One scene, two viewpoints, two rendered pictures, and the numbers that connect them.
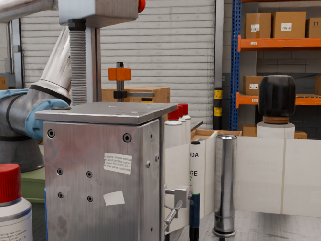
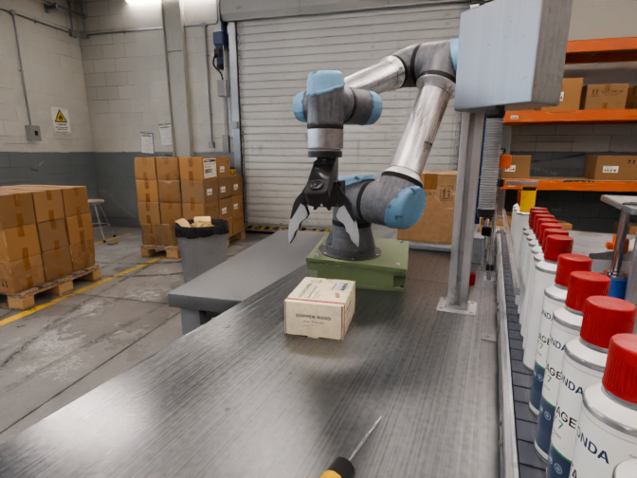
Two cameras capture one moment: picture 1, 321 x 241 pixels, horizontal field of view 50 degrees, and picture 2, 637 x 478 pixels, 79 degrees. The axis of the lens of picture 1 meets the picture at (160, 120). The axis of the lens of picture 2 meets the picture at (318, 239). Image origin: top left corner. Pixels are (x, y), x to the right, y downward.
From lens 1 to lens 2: 0.42 m
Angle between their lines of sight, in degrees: 8
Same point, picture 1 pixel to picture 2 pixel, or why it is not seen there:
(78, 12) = (498, 99)
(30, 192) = (378, 280)
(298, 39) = (571, 112)
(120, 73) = (506, 161)
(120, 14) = (549, 100)
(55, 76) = (411, 162)
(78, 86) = (492, 175)
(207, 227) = not seen: hidden behind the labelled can
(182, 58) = not seen: hidden behind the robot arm
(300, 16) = (575, 82)
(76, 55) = (494, 144)
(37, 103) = (398, 190)
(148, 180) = not seen: outside the picture
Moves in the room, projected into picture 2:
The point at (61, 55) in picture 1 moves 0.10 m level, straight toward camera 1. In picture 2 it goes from (417, 140) to (434, 138)
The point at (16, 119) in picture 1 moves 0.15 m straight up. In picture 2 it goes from (373, 206) to (374, 147)
